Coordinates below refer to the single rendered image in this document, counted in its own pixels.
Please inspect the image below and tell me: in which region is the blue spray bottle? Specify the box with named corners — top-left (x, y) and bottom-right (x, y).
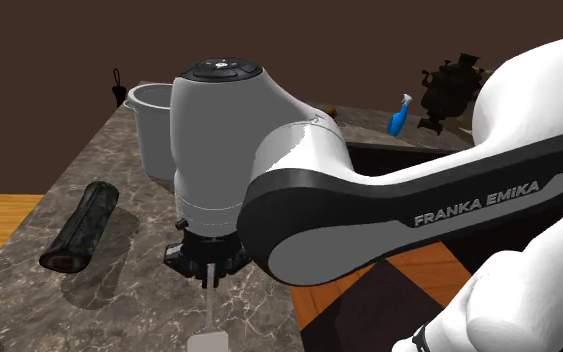
top-left (386, 93), bottom-right (414, 138)

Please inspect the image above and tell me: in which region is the black samovar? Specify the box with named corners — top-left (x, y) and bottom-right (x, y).
top-left (416, 52), bottom-right (486, 137)

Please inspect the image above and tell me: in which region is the grey cooking pot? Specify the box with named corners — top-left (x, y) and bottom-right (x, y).
top-left (123, 82), bottom-right (178, 183)

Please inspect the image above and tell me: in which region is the black rolled pouch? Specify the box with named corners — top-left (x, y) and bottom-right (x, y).
top-left (38, 180), bottom-right (121, 275)

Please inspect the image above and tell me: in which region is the grey spatula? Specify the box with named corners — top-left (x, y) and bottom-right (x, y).
top-left (186, 263), bottom-right (230, 352)

